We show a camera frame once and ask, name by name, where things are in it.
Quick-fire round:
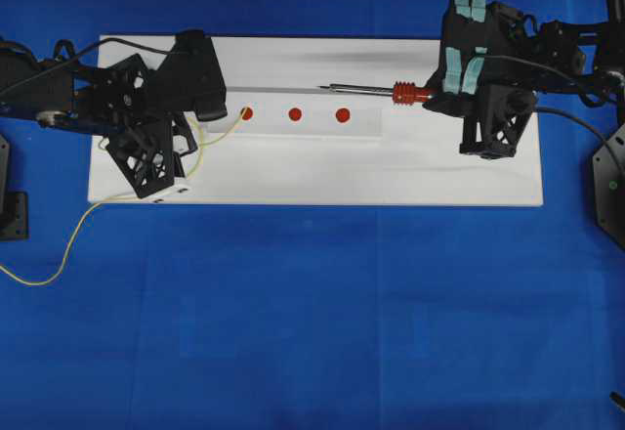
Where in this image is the black right camera cable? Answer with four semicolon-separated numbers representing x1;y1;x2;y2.
482;55;625;157

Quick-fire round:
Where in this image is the white raised block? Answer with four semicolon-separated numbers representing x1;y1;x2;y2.
201;87;383;138

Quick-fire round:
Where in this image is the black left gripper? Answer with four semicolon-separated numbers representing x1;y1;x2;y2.
70;29;228;179

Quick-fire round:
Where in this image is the soldering iron with red collar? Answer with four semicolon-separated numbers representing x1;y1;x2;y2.
318;82;438;106

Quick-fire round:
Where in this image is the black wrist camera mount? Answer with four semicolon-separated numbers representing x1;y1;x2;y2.
459;84;538;160
105;117;183;199

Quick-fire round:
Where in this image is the red dot mark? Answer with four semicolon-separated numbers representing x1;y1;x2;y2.
288;107;303;122
335;107;351;123
241;107;254;121

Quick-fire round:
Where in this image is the right red dot mark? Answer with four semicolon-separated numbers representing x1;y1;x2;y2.
335;107;351;123

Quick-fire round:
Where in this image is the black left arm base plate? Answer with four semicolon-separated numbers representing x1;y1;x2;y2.
0;136;28;242

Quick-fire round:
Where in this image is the yellow solder wire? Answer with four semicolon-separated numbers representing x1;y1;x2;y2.
0;107;249;286

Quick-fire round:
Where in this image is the black aluminium frame rail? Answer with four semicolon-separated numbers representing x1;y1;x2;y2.
601;0;624;123

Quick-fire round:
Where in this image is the white foam board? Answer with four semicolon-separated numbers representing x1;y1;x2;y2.
86;33;545;208

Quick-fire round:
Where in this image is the blue table mat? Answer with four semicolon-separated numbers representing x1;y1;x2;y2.
1;0;624;429

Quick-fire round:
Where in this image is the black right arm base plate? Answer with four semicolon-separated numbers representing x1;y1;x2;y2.
592;147;624;249

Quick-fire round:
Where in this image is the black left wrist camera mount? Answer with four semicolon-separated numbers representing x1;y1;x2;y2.
105;117;183;199

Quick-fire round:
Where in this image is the left red dot mark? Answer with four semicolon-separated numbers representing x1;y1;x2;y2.
241;107;254;121

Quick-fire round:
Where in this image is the middle red dot mark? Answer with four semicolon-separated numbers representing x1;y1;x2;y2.
288;107;303;122

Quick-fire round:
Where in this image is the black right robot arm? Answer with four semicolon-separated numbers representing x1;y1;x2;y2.
424;0;624;117

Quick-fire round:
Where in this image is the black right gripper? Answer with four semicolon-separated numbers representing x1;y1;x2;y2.
424;0;552;116

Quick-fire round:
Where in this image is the black left camera cable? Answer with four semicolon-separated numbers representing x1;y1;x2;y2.
0;38;191;99

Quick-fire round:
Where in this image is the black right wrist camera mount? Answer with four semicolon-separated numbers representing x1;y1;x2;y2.
459;84;538;160

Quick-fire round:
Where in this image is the black camera cable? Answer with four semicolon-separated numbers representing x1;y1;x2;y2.
0;38;191;99
482;55;625;157

